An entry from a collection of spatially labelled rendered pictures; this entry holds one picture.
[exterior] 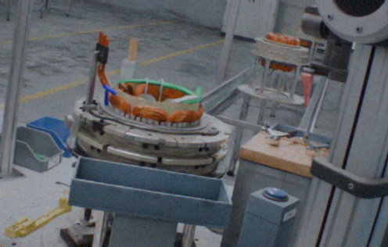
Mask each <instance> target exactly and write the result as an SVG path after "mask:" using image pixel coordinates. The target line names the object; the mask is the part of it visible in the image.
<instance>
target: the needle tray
mask: <svg viewBox="0 0 388 247"><path fill-rule="evenodd" d="M67 205H69V206H78V207H84V208H89V209H97V210H103V211H107V212H111V213H114V216H113V224H112V229H111V230H112V233H111V237H110V245H109V247H174V242H175V239H176V234H177V231H178V223H183V224H192V225H197V226H203V227H212V228H217V229H222V230H227V226H228V219H229V217H230V212H231V209H232V201H231V199H230V196H229V194H228V191H227V186H226V183H225V180H223V179H213V178H209V177H200V176H195V175H190V174H181V173H176V172H171V171H166V170H158V169H153V168H148V167H143V166H134V165H129V164H124V163H115V162H110V161H105V160H100V159H92V158H88V157H83V156H78V160H77V164H76V166H75V168H74V172H73V174H72V177H71V182H70V192H69V197H68V202H67Z"/></svg>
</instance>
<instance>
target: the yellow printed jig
mask: <svg viewBox="0 0 388 247"><path fill-rule="evenodd" d="M67 202H68V199H66V197H65V196H62V197H60V198H59V203H58V205H59V206H57V207H56V208H55V209H51V210H50V211H48V212H47V213H45V214H44V215H40V216H39V217H38V218H36V219H35V220H28V217H23V218H20V219H18V220H17V221H15V224H10V225H9V226H8V227H6V228H5V236H7V237H10V238H13V239H15V238H18V237H19V236H20V237H22V238H24V237H25V236H28V235H29V234H30V233H32V232H34V231H36V230H38V229H39V228H41V227H42V226H44V225H46V224H48V223H49V222H50V221H51V220H53V219H55V218H57V217H59V216H60V215H62V214H64V213H70V212H71V210H72V206H69V205H67Z"/></svg>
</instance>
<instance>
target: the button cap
mask: <svg viewBox="0 0 388 247"><path fill-rule="evenodd" d="M265 193H266V194H267V195H268V196H270V197H272V198H275V199H285V198H286V197H287V193H286V192H285V191H284V190H282V189H281V188H275V187H273V188H266V192H265Z"/></svg>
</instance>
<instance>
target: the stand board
mask: <svg viewBox="0 0 388 247"><path fill-rule="evenodd" d="M266 136H267V135H266V134H262V133H261V132H260V133H258V134H257V135H255V136H254V137H253V138H251V139H250V140H249V141H248V142H247V143H246V144H245V145H243V146H241V149H240V152H239V158H241V159H245V160H248V161H254V162H257V163H261V164H264V165H267V166H271V167H274V168H276V169H280V170H284V171H289V172H292V173H295V174H299V175H302V176H304V177H309V178H312V177H313V175H312V174H311V173H310V168H311V163H312V159H313V158H314V156H309V155H306V148H307V146H306V145H302V144H299V143H296V142H291V141H286V140H283V139H281V141H280V143H279V147H278V146H274V145H270V144H265V142H266V139H265V137H266ZM328 154H329V153H328V152H326V151H323V150H321V151H320V154H319V156H327V155H328Z"/></svg>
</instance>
